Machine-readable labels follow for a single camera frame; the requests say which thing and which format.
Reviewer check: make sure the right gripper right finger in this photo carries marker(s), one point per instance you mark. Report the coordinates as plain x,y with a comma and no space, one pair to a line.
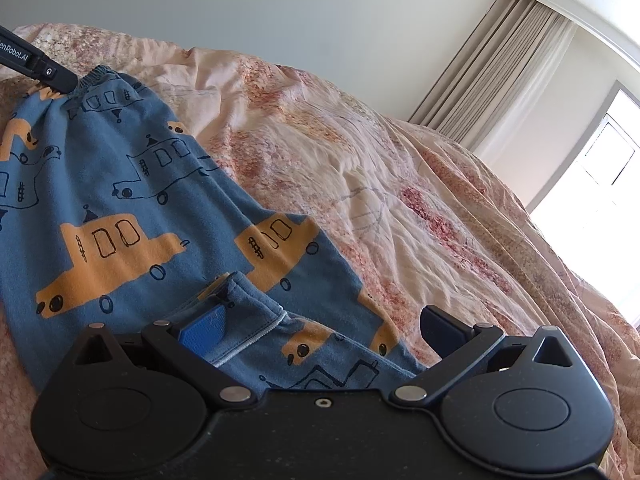
464,352

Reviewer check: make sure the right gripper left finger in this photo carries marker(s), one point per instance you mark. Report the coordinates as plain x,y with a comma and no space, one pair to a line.
183,344

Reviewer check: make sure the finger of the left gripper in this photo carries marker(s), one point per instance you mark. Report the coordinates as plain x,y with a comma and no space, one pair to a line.
58,78

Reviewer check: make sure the blue printed children's pants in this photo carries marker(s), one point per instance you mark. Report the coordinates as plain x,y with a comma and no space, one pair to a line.
112,213

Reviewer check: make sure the pink floral duvet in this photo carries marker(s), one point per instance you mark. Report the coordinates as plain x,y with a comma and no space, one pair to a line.
419,218

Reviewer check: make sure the bright window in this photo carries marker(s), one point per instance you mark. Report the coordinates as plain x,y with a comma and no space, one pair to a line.
589,213

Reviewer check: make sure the beige left curtain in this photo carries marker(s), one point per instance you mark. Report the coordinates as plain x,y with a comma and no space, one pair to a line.
497,77

